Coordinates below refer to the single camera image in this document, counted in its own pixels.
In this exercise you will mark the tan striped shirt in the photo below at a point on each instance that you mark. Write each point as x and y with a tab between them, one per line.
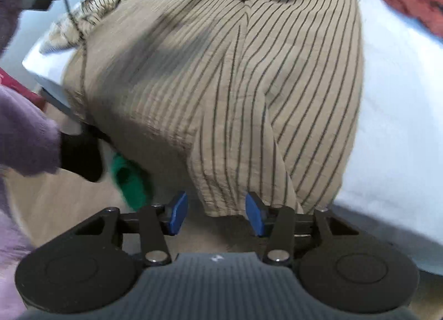
223	96

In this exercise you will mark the purple fuzzy sleeve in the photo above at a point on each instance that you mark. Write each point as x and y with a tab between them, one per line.
29	145

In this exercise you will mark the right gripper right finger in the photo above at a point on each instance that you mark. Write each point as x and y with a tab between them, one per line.
276	225

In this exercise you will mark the green slipper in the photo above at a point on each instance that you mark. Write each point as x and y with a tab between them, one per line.
133	182

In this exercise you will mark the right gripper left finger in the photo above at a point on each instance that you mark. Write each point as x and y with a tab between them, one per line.
156	221

